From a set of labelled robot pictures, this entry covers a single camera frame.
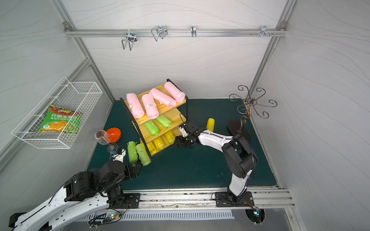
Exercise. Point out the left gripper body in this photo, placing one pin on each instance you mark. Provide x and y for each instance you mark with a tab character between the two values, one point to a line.
135	171

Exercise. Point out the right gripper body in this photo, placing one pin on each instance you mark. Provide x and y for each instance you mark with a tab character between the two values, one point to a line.
186	138

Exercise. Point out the yellow roll diagonal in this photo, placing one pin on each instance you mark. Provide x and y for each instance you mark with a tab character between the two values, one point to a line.
170	137

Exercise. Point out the yellow roll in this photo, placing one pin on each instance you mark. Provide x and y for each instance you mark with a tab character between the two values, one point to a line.
149	147
210	124
159	143

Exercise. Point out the green roll front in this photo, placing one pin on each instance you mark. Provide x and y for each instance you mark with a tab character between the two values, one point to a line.
164	121

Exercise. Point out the green roll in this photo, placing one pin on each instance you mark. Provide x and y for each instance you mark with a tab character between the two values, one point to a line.
152	128
164	121
132	152
143	155

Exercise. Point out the pink roll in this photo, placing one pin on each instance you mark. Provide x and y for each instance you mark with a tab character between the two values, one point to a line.
135	106
163	98
150	106
177	94

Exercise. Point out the pink roll front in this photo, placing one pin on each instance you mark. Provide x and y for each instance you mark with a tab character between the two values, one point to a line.
177	94

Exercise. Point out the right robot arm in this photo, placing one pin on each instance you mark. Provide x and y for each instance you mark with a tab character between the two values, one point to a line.
240	157

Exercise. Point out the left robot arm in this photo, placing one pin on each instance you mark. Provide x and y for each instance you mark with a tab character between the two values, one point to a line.
83	194

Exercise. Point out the green roll beside shelf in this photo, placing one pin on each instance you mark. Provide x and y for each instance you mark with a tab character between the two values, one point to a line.
143	155

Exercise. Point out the wooden three-tier shelf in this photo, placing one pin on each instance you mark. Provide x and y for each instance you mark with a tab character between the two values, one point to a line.
172	114

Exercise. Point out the orange plastic bowl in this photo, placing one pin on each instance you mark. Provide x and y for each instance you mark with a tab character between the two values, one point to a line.
115	134

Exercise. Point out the clear plastic goblet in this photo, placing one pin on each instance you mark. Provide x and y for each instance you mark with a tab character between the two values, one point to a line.
104	138

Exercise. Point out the green snack bag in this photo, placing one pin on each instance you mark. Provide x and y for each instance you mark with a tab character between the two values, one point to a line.
60	120

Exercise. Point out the metal hook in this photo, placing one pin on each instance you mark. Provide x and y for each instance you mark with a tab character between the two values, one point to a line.
128	42
264	33
193	31
159	32

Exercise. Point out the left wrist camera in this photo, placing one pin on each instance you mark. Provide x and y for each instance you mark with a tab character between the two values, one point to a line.
119	155

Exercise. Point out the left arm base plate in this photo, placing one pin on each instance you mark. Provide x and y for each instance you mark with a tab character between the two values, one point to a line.
128	201

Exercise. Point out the copper wire jewelry stand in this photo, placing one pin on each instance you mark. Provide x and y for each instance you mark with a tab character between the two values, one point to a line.
245	115

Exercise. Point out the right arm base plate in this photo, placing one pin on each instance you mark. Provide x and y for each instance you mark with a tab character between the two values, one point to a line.
228	200

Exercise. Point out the white wire basket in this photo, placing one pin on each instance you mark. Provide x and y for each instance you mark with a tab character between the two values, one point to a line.
74	96

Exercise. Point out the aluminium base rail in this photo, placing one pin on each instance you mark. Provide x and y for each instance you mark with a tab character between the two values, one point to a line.
263	197

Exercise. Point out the aluminium top rail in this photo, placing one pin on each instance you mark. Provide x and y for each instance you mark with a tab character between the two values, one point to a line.
172	33

